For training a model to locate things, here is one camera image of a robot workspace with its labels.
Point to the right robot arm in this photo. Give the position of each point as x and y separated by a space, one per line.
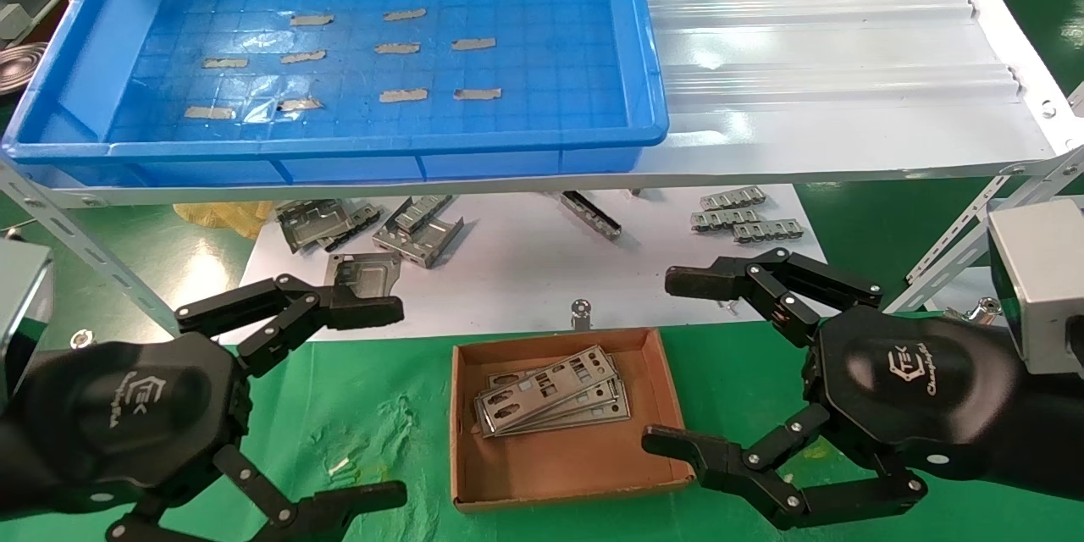
1050 432

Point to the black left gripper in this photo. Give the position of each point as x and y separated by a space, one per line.
127 415

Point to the small grey box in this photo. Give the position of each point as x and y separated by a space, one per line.
13 21

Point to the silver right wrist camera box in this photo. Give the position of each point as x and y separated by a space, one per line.
1046 288

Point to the small notched metal strip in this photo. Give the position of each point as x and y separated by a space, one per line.
732 199
768 230
724 218

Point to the brown cardboard box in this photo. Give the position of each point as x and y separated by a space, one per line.
576 466

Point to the long narrow metal bracket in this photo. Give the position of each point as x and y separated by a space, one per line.
593 216

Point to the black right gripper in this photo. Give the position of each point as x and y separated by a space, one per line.
915 381

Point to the white flat board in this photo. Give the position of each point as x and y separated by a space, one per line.
525 271

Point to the silver metal fitting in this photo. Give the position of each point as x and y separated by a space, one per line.
978 312

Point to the small silver bolt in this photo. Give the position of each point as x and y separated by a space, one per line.
80 340

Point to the green cloth mat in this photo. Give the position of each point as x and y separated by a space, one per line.
754 373

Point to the silver perforated metal plate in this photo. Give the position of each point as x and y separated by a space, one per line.
500 378
608 408
542 385

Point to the white perforated angle brace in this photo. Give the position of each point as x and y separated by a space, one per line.
76 241
940 258

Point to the small silver clip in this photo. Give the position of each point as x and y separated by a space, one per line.
580 315
730 306

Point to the grey stamped metal bracket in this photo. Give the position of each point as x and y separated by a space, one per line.
423 247
362 220
423 207
364 275
305 224

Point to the white corrugated metal shelf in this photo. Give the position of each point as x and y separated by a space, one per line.
804 59

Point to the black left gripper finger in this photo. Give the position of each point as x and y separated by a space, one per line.
356 312

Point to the small white scrap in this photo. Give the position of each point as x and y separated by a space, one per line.
339 466

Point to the grey tape strip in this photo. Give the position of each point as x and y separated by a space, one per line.
224 63
404 14
311 19

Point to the round metal coil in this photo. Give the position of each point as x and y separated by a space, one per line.
21 68

